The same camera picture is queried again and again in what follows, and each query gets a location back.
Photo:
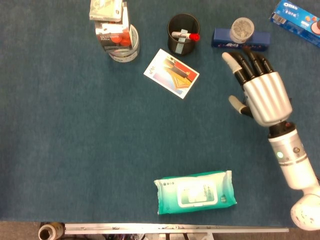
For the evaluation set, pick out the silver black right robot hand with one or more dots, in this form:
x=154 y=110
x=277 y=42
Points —
x=267 y=97

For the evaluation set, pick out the clear round pin container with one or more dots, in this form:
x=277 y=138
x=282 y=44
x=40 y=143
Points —
x=242 y=28

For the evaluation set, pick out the dark blue rectangular box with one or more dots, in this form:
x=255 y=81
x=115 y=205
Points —
x=220 y=37

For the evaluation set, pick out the blue Oreo cookie box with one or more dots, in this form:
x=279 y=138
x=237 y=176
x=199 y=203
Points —
x=292 y=17

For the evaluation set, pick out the black mesh pen holder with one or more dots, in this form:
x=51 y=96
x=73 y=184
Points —
x=192 y=46

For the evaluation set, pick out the red-capped grey marker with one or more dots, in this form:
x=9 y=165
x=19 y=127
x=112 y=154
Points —
x=195 y=37

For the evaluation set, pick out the colourful printed postcard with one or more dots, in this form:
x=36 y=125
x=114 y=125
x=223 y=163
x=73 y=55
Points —
x=172 y=73

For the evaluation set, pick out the light blue patterned strip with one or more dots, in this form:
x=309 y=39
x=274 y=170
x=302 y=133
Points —
x=178 y=47

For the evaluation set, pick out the green white wet wipes pack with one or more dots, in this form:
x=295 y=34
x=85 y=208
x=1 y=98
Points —
x=195 y=192

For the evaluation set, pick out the clear round plastic jar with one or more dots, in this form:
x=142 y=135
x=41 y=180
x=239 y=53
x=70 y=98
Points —
x=125 y=56

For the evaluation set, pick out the small green white box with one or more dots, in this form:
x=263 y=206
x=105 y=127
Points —
x=105 y=10

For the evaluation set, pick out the blue felt table cloth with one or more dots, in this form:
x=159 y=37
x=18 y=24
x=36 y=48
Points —
x=75 y=137

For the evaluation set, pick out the brown tape roll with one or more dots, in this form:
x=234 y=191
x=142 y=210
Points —
x=56 y=228

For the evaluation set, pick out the aluminium rail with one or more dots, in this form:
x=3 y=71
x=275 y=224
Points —
x=175 y=228

